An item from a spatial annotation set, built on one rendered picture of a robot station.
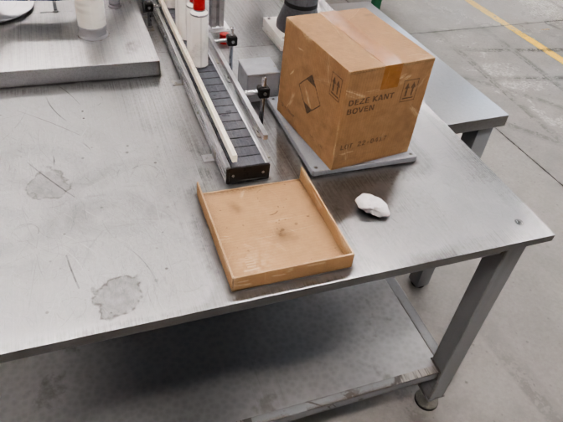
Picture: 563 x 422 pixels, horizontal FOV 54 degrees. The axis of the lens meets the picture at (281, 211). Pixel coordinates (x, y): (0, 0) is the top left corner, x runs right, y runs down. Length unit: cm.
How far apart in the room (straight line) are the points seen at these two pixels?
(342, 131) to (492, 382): 119
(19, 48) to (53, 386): 98
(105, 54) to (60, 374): 94
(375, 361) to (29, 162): 113
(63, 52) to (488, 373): 177
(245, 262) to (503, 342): 138
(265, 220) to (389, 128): 40
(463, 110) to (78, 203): 115
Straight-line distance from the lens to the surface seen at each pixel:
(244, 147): 136
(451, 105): 182
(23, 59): 179
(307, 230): 122
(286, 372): 172
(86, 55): 178
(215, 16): 205
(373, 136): 138
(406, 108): 140
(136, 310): 107
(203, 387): 168
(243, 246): 117
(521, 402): 217
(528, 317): 243
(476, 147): 189
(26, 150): 149
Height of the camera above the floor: 167
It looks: 42 degrees down
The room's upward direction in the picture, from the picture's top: 7 degrees clockwise
